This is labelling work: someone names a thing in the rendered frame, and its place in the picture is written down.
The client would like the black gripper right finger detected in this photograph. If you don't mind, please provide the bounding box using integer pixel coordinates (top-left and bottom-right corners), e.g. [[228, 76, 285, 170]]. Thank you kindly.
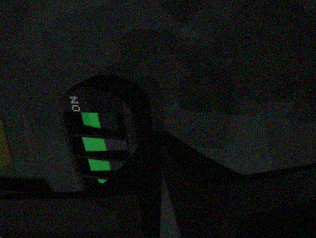
[[158, 131, 316, 238]]

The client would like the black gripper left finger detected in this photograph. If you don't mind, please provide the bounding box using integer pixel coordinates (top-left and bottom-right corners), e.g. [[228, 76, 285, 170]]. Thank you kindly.
[[0, 131, 162, 238]]

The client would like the yellow rectangular block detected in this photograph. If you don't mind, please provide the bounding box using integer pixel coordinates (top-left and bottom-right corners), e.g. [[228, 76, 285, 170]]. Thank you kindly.
[[0, 119, 12, 169]]

